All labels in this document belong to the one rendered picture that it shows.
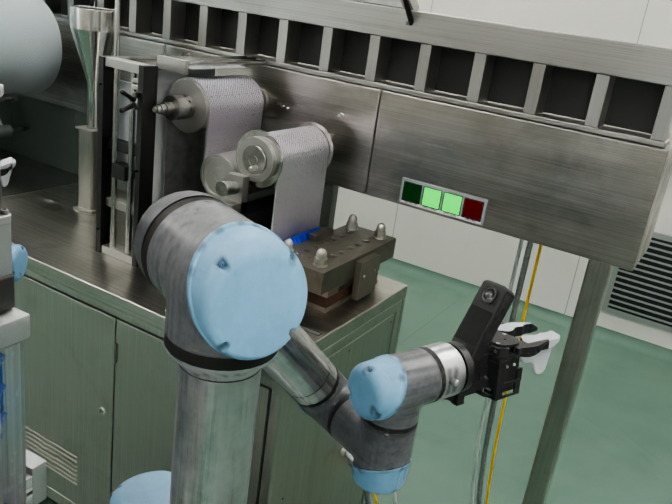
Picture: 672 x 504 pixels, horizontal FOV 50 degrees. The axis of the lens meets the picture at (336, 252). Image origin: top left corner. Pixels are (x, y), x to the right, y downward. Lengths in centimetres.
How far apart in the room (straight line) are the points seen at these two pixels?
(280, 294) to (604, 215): 127
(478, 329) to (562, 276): 339
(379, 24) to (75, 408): 136
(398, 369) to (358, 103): 124
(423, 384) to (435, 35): 119
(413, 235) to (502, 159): 282
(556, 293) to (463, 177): 257
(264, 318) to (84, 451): 162
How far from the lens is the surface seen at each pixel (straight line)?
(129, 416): 203
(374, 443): 96
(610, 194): 183
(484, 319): 102
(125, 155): 202
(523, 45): 186
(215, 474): 78
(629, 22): 417
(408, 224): 467
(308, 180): 196
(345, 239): 201
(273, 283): 66
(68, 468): 235
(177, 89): 201
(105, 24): 231
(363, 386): 91
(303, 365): 96
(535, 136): 186
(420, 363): 94
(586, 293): 207
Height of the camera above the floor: 168
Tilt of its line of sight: 20 degrees down
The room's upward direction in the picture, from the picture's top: 8 degrees clockwise
